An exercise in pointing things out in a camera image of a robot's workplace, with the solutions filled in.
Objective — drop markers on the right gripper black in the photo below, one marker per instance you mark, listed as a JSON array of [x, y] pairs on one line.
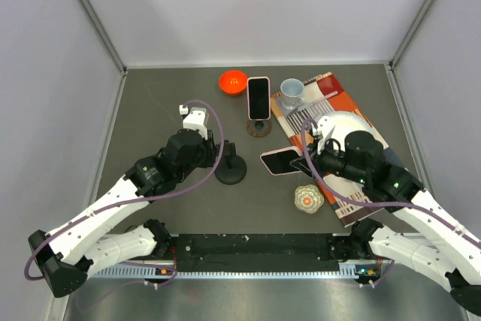
[[316, 158]]

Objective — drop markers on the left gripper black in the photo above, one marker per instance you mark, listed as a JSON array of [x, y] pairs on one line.
[[210, 151]]

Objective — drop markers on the black round-base phone stand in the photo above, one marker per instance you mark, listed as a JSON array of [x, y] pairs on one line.
[[232, 168]]

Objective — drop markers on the phone with pink case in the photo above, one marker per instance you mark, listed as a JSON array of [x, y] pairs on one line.
[[259, 98]]

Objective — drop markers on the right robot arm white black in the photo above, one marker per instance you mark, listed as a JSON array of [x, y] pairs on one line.
[[454, 260]]

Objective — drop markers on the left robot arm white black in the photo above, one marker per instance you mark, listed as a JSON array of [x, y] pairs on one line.
[[69, 255]]

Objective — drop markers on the grey phone stand copper base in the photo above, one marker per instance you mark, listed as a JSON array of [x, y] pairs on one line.
[[259, 128]]

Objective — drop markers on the floral patterned small dish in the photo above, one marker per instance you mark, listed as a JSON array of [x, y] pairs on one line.
[[308, 199]]

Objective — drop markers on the white paper plate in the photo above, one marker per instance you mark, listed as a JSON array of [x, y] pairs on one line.
[[345, 123]]

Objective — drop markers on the light blue mug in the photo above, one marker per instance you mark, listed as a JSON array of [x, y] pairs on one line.
[[292, 93]]

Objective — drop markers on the orange plastic bowl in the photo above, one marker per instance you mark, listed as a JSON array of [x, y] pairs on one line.
[[233, 82]]

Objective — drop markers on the pink plastic utensil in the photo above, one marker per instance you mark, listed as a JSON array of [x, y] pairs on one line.
[[319, 100]]

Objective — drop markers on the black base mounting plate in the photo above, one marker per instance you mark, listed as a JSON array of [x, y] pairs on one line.
[[257, 252]]

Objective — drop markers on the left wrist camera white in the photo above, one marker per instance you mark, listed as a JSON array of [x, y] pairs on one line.
[[195, 119]]

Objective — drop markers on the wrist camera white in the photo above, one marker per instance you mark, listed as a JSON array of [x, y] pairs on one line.
[[195, 119], [323, 130]]

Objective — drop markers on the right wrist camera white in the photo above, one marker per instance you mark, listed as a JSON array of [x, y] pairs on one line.
[[323, 130]]

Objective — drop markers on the grey slotted cable duct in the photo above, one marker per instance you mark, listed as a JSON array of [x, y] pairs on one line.
[[131, 272]]

